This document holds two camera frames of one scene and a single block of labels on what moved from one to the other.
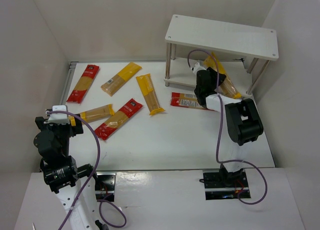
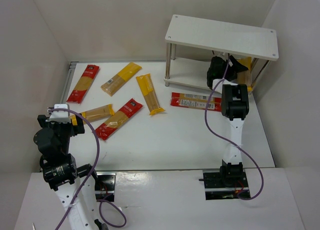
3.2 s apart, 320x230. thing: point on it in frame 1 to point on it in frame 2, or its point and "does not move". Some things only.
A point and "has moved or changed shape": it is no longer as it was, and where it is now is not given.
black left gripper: [75, 125] does not move
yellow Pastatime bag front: [227, 86] has moved or changed shape
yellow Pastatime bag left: [94, 114] does not move
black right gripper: [216, 76] to [235, 66]
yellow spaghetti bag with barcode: [113, 84] does not move
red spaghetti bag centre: [117, 118] does not move
